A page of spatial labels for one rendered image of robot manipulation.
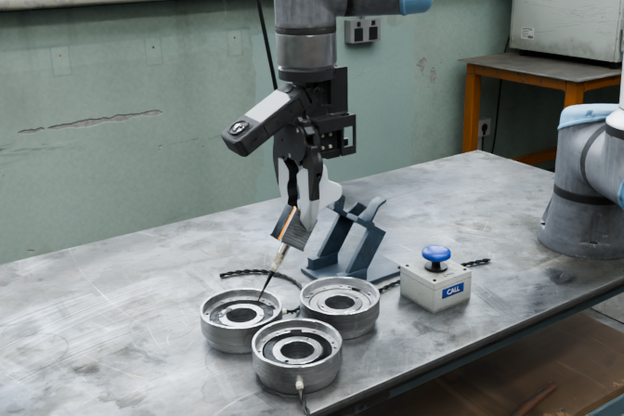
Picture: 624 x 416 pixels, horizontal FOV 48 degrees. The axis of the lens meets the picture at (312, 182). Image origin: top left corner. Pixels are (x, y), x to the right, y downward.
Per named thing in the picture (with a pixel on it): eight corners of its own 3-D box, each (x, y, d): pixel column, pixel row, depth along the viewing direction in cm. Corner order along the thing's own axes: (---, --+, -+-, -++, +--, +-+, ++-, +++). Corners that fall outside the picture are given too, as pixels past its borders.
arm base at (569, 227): (576, 216, 126) (581, 164, 123) (654, 244, 114) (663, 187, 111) (518, 236, 119) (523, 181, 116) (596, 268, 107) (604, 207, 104)
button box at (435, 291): (434, 314, 95) (435, 281, 93) (399, 293, 100) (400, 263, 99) (476, 297, 99) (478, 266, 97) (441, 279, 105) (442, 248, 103)
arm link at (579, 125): (606, 170, 120) (616, 92, 115) (653, 197, 107) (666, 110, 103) (539, 175, 118) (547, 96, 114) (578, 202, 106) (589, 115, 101)
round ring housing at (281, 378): (253, 348, 88) (253, 319, 86) (338, 344, 88) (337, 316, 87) (252, 400, 78) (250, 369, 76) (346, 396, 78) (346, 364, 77)
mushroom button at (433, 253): (434, 290, 96) (435, 256, 94) (415, 279, 99) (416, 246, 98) (455, 281, 98) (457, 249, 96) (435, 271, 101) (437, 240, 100)
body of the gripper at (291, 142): (357, 159, 91) (357, 66, 87) (303, 172, 87) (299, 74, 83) (323, 146, 97) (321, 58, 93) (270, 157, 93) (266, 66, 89)
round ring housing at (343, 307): (353, 351, 87) (353, 322, 85) (284, 328, 92) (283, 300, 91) (393, 315, 95) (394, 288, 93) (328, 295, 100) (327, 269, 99)
